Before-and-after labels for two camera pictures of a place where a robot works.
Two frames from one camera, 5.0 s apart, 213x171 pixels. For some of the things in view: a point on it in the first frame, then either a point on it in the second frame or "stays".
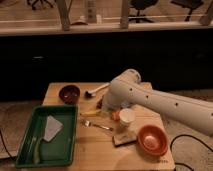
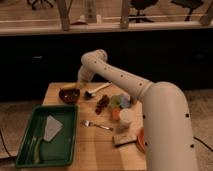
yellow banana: (89, 113) → (69, 85)
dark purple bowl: (69, 94) stays
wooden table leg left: (64, 7) stays
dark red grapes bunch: (99, 104) stays
